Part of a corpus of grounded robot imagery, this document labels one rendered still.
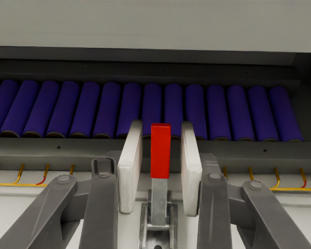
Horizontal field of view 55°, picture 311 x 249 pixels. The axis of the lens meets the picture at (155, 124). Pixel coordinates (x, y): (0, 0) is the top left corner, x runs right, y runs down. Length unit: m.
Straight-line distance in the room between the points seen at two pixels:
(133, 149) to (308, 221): 0.15
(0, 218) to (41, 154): 0.06
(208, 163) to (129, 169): 0.05
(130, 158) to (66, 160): 0.10
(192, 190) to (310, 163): 0.13
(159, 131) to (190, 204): 0.05
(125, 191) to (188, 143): 0.05
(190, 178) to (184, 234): 0.09
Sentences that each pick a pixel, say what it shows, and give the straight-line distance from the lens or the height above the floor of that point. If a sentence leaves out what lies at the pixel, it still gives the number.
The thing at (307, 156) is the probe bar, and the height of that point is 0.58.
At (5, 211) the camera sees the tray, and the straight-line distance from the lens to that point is 0.27.
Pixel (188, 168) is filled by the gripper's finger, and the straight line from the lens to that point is 0.15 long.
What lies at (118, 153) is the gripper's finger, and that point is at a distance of 0.18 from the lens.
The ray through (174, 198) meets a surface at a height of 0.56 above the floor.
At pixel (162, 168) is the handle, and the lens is 0.19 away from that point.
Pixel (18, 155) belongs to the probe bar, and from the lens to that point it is 0.26.
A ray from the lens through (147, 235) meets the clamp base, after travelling 0.23.
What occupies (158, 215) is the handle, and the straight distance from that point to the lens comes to 0.21.
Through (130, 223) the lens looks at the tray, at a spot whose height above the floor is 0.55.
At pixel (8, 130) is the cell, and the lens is 0.29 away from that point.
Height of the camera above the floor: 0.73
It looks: 34 degrees down
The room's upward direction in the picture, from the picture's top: 1 degrees clockwise
